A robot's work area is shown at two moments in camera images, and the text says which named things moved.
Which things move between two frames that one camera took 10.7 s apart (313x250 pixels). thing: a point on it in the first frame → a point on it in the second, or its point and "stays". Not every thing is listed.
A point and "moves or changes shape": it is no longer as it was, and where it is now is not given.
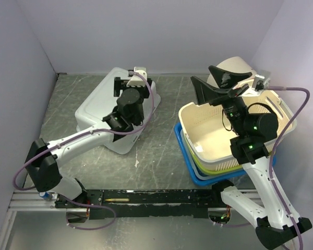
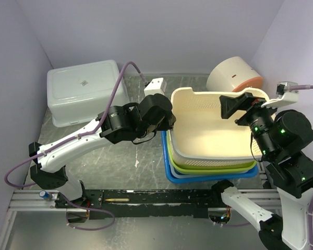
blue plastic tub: [196, 178] → [175, 178]
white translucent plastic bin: [99, 102] moves or changes shape
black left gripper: [122, 84] → [169, 123]
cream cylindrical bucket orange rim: [234, 65] stays
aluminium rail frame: [32, 200] stays
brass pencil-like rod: [118, 200] stays
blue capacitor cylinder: [46, 195] stays
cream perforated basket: [207, 131] moves or changes shape
